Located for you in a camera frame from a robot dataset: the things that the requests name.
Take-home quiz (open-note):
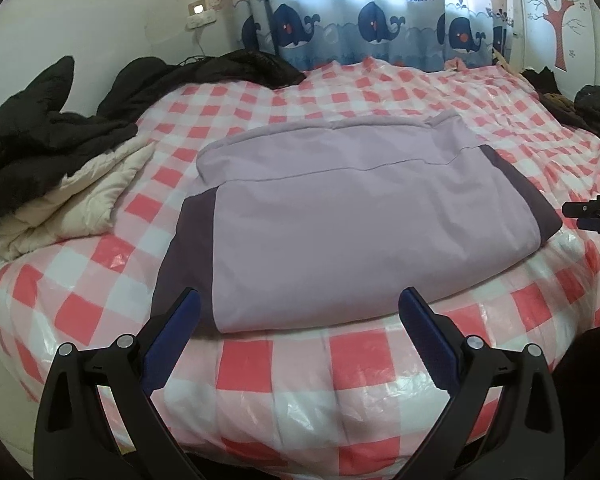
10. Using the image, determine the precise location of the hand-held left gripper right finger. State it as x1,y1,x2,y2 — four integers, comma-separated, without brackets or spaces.
398,287,566,480

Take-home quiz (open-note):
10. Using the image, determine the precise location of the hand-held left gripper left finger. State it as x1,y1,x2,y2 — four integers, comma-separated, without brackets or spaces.
32,287,202,480

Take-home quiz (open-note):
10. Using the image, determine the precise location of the lilac and purple jacket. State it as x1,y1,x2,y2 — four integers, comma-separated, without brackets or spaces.
152,110,563,335

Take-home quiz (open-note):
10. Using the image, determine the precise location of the dark clothes heap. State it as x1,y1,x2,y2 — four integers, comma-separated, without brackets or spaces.
522,67,579,123

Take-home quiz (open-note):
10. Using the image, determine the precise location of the black padded garment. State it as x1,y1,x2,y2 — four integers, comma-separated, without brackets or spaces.
574,85,600,146

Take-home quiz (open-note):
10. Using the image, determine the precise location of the pink checkered bed cover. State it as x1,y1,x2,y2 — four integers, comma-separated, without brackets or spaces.
0,57,600,461

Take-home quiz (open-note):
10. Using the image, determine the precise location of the cream quilt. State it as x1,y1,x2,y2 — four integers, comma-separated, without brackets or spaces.
0,140,158,261

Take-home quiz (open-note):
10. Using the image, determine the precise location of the person's dark clothing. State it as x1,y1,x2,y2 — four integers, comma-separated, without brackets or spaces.
550,326,600,480

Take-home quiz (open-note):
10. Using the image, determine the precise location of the wooden stick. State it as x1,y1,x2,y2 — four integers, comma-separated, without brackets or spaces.
494,45,518,73

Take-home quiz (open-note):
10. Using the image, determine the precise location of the black puffer jacket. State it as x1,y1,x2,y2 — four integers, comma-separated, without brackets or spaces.
0,56,140,228

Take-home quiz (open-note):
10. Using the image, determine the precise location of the black thin jacket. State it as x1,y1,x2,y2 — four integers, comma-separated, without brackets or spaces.
97,49,308,123

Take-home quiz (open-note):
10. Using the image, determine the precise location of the blue whale print curtain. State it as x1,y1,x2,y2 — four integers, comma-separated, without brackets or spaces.
237,0,518,73

